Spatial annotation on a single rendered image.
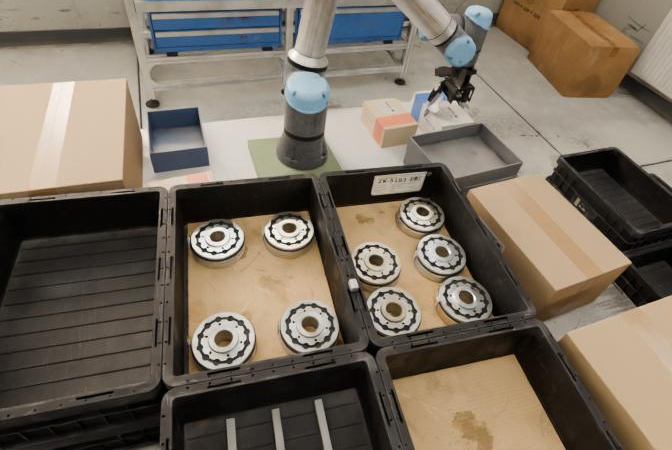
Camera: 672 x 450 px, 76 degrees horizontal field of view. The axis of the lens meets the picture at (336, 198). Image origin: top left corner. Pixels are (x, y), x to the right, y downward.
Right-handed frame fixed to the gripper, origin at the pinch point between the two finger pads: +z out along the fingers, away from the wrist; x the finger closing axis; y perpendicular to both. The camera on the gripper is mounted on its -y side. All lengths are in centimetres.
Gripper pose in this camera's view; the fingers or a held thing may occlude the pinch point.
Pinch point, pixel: (441, 113)
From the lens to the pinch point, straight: 150.5
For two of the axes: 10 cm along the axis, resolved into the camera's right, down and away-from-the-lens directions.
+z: -1.1, 7.0, 7.1
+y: 3.2, 7.0, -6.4
